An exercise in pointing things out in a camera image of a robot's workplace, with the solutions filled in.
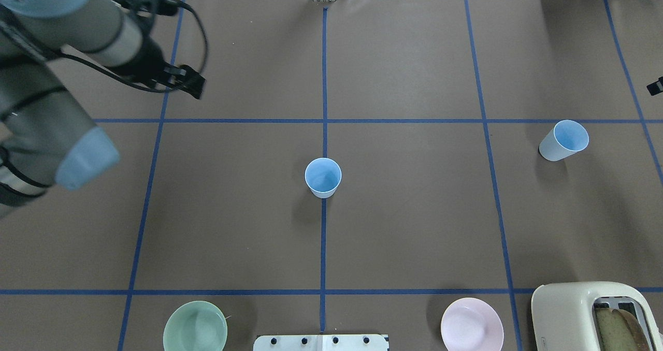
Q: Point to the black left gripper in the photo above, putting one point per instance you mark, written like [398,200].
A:
[148,59]

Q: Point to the blue cup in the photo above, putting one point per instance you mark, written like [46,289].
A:
[323,176]
[566,138]

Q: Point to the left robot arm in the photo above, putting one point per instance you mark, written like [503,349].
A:
[53,140]

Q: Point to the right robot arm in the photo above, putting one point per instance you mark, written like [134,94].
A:
[655,87]

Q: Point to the green bowl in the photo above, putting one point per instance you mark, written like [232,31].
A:
[196,325]

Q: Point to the pink bowl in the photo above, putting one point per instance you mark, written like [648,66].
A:
[471,324]

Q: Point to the cream toaster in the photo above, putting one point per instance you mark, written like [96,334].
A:
[563,314]

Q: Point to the bread slice in toaster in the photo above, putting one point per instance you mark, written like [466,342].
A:
[620,330]

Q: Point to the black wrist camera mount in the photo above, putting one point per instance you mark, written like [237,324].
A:
[145,12]

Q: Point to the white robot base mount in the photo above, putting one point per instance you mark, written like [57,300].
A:
[322,342]

